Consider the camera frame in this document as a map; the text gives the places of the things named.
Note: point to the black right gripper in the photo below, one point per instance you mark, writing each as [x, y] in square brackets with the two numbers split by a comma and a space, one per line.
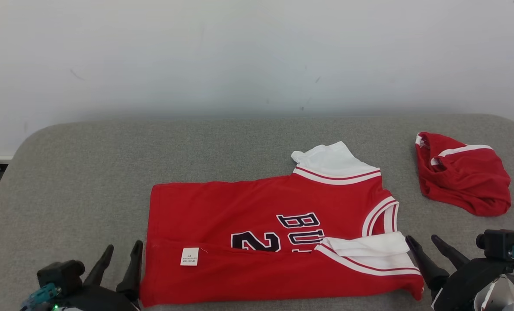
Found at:
[455, 293]

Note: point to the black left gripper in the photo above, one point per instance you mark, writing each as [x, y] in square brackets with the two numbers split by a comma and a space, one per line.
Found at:
[97, 300]

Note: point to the red basketball shorts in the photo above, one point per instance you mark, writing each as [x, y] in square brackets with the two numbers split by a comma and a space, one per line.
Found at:
[468, 181]

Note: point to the red white basketball jersey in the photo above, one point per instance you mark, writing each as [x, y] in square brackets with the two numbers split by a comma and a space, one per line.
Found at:
[239, 207]

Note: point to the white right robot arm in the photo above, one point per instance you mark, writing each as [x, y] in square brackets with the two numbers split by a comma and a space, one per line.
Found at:
[496, 292]

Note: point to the grey fabric sofa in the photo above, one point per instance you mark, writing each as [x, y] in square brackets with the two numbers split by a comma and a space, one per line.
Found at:
[110, 172]

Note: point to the teal left camera connector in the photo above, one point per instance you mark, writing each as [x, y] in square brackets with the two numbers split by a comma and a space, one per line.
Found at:
[40, 296]

